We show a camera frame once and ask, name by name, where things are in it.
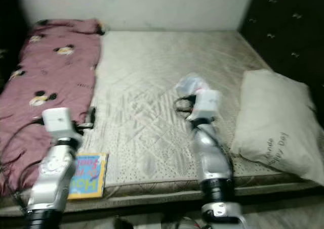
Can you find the beige pillow with lettering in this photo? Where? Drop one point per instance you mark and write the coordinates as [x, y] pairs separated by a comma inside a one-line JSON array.
[[278, 118]]

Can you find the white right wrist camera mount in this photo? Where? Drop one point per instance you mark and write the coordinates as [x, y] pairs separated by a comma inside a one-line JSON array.
[[207, 103]]

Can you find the white pink sock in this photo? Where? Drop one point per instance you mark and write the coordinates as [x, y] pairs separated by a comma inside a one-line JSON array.
[[191, 83]]

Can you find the dark tufted headboard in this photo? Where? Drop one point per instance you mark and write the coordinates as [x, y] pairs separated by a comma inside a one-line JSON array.
[[288, 32]]

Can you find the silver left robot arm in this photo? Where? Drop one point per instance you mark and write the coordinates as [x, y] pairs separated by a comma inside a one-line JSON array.
[[53, 178]]

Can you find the beige quilted mattress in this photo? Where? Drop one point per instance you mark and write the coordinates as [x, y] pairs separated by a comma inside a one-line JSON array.
[[147, 87]]

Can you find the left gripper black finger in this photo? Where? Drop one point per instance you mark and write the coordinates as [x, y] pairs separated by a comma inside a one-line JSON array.
[[92, 116]]

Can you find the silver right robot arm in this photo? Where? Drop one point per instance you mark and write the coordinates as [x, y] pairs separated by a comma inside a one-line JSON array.
[[212, 158]]

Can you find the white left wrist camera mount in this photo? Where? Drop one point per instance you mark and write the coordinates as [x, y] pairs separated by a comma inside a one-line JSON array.
[[59, 124]]

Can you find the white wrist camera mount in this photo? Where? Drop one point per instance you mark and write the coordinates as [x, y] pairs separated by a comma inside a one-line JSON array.
[[59, 124], [207, 103]]

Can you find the colourful children's book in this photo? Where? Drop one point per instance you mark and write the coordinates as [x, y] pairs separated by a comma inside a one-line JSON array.
[[91, 176]]

